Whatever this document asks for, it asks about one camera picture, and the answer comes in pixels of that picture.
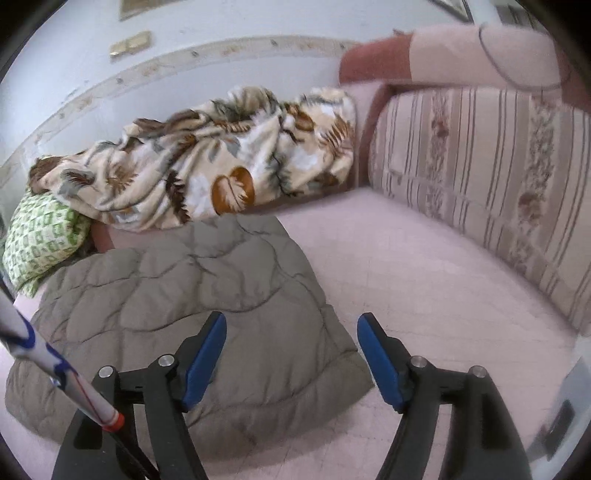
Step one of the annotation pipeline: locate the olive quilted hooded jacket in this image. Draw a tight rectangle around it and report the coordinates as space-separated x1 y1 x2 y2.
31 215 373 460

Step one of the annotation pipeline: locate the pink quilted mattress cover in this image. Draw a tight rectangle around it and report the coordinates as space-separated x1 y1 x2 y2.
0 188 581 480

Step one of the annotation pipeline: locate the black phone on floor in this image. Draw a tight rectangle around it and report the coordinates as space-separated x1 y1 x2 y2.
541 400 575 460

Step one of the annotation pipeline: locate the maroon pillow under blanket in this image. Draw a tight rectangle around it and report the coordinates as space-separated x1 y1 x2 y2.
90 221 140 253

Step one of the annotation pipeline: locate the green white patterned pillow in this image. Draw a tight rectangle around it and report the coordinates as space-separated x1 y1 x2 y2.
2 191 91 297

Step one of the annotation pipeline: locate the striped floral bolster cushion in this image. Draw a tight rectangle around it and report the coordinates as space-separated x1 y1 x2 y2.
369 88 590 335

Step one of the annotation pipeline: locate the leaf print fleece blanket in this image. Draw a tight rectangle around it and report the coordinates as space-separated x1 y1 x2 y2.
28 87 356 232

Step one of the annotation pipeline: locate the pink maroon headboard cushion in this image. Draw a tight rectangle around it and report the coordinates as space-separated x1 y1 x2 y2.
339 24 590 111

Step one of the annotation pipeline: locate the white patterned cable sleeve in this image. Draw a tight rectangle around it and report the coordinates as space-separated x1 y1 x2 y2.
0 276 126 434

